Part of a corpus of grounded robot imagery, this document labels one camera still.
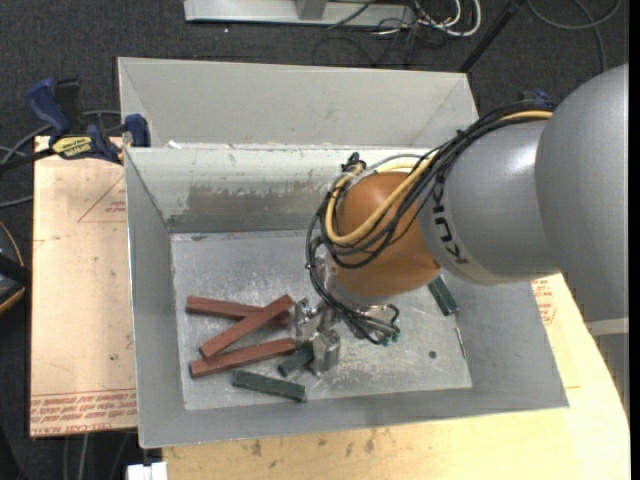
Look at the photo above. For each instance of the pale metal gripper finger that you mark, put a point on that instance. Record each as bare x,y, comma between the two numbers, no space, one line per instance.
304,320
327,354

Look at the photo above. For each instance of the dark green flat block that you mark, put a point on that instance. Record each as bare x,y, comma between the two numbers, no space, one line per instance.
295,361
445,298
267,385

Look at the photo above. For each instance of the red-brown flat block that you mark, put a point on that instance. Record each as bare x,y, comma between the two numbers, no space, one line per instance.
240,330
210,306
240,358

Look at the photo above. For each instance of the grey metal bin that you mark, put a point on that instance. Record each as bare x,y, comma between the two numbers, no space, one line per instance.
240,118

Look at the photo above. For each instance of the brown cardboard board red print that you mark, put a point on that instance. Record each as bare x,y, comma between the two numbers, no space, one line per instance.
80,278

